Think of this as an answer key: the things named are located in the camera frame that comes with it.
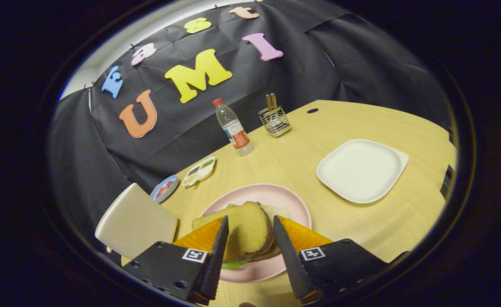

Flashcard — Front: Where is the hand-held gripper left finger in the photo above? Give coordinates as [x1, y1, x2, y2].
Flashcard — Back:
[122, 215, 230, 305]

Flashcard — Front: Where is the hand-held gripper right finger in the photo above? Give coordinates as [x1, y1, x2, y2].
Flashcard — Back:
[273, 215, 390, 304]

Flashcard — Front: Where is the green lettuce leaf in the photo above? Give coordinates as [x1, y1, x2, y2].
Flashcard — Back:
[221, 203, 291, 270]

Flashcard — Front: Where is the brown round-topped bread slice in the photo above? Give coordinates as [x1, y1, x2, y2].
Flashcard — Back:
[224, 202, 282, 263]

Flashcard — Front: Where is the pink round plate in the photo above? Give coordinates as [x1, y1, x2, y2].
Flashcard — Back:
[199, 183, 313, 283]

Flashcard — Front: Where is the small blue plate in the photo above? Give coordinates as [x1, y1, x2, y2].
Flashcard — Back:
[150, 175, 179, 203]

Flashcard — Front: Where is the white toaster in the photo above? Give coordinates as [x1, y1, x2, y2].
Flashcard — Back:
[95, 183, 178, 261]

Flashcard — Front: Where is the white divided condiment dish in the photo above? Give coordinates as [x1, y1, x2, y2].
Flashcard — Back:
[182, 156, 216, 188]

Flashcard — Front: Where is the white square plate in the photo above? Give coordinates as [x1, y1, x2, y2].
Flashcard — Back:
[316, 139, 409, 204]

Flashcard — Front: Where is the clear red-label water bottle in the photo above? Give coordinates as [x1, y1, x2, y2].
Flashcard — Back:
[213, 98, 255, 156]

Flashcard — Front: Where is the small dark box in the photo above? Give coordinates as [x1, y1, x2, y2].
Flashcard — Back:
[440, 164, 455, 201]

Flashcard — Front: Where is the metal wire holder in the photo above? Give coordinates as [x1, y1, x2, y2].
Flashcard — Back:
[258, 93, 292, 138]

